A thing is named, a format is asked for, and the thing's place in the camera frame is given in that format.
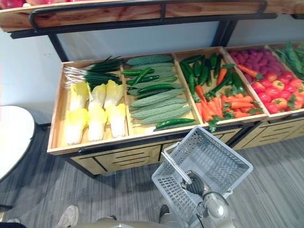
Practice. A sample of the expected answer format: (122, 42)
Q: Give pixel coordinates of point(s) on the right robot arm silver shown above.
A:
(216, 209)

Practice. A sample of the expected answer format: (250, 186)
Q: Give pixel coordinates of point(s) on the wooden tray with carrots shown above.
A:
(215, 89)

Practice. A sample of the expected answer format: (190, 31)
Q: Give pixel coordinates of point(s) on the wooden tray with gourds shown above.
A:
(133, 129)

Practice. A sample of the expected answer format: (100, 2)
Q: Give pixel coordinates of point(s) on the wooden produce stand black frame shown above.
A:
(273, 133)
(123, 159)

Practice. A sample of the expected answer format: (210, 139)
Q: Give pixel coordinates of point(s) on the wooden tray with cabbages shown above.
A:
(58, 123)

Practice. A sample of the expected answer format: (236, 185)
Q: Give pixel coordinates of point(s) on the glossy green chili pepper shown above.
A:
(142, 75)
(148, 78)
(156, 88)
(133, 72)
(149, 93)
(174, 122)

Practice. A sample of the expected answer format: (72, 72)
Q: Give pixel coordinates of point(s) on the dark green cucumber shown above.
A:
(203, 76)
(237, 82)
(217, 67)
(186, 71)
(213, 60)
(209, 77)
(197, 69)
(222, 84)
(192, 58)
(192, 85)

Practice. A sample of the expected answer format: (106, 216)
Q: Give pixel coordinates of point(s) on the wooden upper shelf board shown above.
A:
(95, 15)

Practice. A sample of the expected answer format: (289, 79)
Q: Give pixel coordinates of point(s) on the red fruit pile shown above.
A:
(12, 2)

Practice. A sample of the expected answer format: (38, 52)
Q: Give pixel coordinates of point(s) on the yellow napa cabbage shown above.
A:
(97, 124)
(79, 95)
(116, 121)
(97, 96)
(74, 128)
(113, 92)

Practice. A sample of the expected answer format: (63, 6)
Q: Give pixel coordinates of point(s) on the robot body grey torso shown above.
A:
(123, 224)

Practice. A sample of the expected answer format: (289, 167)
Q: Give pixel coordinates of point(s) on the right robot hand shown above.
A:
(196, 185)

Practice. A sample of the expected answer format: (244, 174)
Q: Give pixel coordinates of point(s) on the dark robot foot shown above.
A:
(110, 217)
(164, 211)

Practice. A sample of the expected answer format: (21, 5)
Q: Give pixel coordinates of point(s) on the wooden tray with tomatoes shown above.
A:
(262, 105)

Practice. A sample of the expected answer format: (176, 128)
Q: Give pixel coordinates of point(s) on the orange carrot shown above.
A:
(221, 76)
(242, 110)
(218, 107)
(248, 70)
(242, 115)
(200, 91)
(213, 108)
(238, 98)
(240, 105)
(199, 110)
(206, 112)

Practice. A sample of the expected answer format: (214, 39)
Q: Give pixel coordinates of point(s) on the white round table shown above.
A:
(14, 140)

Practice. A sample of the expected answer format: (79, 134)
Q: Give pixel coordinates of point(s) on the green leafy vegetable bunch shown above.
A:
(291, 57)

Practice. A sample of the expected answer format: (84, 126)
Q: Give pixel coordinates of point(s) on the green onion bundle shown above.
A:
(99, 71)

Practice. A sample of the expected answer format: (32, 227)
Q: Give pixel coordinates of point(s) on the purple sweet potato pile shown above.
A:
(256, 60)

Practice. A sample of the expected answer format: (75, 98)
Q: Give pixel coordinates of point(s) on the red tomato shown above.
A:
(288, 75)
(279, 104)
(272, 92)
(264, 97)
(285, 95)
(266, 83)
(299, 101)
(272, 108)
(271, 77)
(258, 87)
(289, 89)
(283, 80)
(296, 83)
(278, 85)

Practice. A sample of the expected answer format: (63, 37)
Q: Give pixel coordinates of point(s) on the grey plastic shopping basket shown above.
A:
(213, 154)

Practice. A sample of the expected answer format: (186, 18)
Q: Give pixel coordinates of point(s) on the wooden tray with greens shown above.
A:
(273, 47)

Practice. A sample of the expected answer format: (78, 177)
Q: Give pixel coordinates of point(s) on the person's white shoe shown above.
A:
(69, 216)

